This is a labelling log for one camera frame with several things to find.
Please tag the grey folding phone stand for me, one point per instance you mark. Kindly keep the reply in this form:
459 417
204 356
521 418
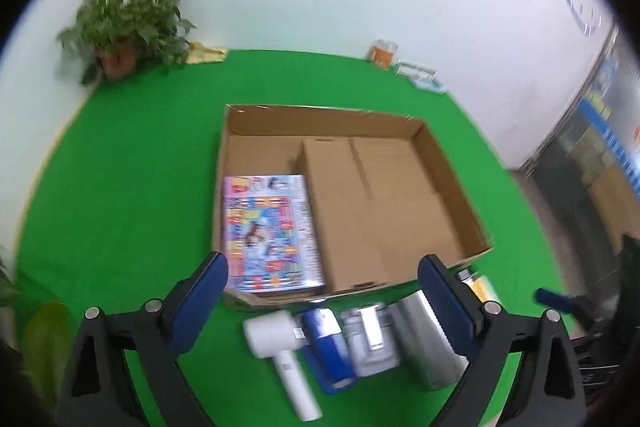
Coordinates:
372 337

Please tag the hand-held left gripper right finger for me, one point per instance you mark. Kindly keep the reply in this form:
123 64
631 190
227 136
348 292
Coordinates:
446 302

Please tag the orange jar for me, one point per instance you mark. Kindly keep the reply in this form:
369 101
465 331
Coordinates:
383 54

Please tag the green table cloth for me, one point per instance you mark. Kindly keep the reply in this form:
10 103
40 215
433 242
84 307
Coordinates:
140 167

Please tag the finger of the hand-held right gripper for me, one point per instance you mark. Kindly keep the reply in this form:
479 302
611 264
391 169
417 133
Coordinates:
555 299

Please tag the yellow can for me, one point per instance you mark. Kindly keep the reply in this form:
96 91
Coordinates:
482 289

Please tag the teal small tray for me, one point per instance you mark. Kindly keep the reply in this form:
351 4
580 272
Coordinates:
430 86

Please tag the leafy side plant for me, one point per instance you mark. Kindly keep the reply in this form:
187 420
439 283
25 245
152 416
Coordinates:
45 337

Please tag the white hair dryer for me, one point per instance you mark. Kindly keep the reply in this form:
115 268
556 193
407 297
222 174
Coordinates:
272 337

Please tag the glass door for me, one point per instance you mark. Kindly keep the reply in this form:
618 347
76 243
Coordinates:
585 147

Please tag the cardboard box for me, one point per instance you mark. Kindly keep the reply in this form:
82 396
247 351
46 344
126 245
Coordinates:
260 127

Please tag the clear plastic tray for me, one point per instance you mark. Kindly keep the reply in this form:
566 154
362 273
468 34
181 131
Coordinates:
415 69

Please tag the colourful printed book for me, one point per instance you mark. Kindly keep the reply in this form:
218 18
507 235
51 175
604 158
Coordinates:
270 232

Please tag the potted green plant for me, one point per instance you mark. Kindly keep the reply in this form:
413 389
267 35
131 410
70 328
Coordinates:
127 24

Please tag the blue stapler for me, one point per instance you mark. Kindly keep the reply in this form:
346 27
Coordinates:
327 347

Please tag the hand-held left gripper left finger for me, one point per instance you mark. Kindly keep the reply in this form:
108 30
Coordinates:
200 302

